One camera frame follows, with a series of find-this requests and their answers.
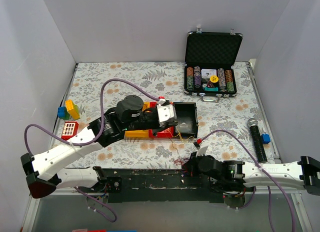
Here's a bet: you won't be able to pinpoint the yellow thin wire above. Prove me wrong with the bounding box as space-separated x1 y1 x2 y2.
167 128 196 155

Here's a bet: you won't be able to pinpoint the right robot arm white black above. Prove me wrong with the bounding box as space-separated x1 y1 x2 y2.
182 152 320 196

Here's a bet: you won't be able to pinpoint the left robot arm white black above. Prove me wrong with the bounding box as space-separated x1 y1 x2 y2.
20 95 178 199

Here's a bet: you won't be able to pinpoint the red plastic bin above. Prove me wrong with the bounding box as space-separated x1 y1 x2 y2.
149 101 175 139

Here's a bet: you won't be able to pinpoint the black plastic bin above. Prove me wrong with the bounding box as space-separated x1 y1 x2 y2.
173 102 199 138

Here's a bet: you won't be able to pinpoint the yellow plastic bin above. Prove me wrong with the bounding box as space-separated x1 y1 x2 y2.
124 102 156 138

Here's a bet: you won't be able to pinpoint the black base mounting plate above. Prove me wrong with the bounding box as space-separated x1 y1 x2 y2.
79 169 253 203

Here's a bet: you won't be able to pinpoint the floral patterned table mat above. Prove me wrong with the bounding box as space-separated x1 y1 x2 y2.
67 62 268 169

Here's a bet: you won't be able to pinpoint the black handheld microphone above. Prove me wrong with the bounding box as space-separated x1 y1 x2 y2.
247 118 268 163

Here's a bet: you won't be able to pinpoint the black poker chip case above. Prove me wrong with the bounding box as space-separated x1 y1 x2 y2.
184 29 243 102

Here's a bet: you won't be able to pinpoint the small blue block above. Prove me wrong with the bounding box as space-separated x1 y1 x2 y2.
261 134 271 144

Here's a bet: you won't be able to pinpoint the stacked colourful toy bricks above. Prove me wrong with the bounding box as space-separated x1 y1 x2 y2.
57 100 80 120

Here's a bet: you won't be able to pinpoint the red white toy brick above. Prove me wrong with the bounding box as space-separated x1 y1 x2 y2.
61 121 79 141

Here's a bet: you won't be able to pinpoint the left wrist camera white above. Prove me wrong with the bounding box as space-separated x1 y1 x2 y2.
156 104 177 123

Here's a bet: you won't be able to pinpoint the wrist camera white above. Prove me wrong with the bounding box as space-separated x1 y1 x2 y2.
156 104 177 123
193 139 209 157

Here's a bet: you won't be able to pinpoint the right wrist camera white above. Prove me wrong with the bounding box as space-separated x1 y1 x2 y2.
193 139 209 157

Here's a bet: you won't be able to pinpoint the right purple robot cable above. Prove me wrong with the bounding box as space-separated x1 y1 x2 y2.
199 129 297 232

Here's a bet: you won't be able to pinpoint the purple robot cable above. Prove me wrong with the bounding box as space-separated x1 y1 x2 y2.
199 129 297 232
23 78 166 223

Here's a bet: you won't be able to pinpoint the aluminium frame rail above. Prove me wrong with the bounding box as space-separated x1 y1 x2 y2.
29 187 86 196

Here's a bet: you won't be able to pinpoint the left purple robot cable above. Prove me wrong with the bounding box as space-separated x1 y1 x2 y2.
23 78 166 223

